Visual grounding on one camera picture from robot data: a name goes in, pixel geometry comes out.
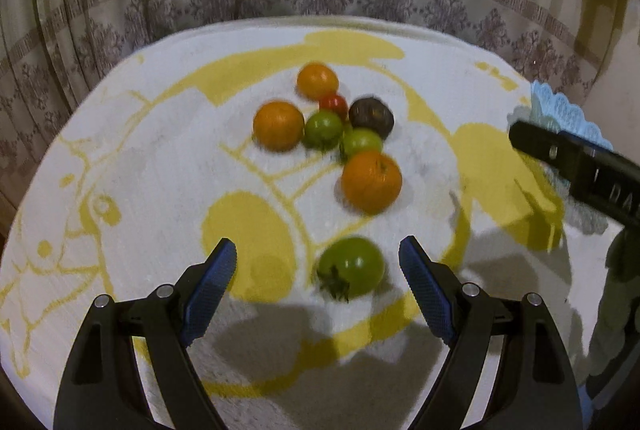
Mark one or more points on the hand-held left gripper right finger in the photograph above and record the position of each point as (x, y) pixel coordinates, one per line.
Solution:
(422, 285)

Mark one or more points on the small orange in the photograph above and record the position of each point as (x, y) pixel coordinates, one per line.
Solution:
(317, 80)

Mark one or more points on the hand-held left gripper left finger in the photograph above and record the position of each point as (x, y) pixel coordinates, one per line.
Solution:
(215, 280)

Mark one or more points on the large orange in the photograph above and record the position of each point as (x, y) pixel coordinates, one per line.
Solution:
(371, 181)

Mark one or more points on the dark purple tomato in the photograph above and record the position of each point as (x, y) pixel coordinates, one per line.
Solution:
(371, 113)

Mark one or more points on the large green tomato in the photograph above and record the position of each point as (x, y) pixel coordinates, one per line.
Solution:
(352, 266)

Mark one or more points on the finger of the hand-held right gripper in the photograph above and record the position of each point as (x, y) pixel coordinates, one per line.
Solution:
(542, 145)

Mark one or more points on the small red tomato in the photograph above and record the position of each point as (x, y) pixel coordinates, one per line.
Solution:
(335, 105)

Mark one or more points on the white yellow printed blanket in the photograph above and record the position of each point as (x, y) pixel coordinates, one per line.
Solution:
(150, 135)

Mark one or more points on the blue plastic lace basket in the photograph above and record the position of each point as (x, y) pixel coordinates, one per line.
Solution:
(565, 110)

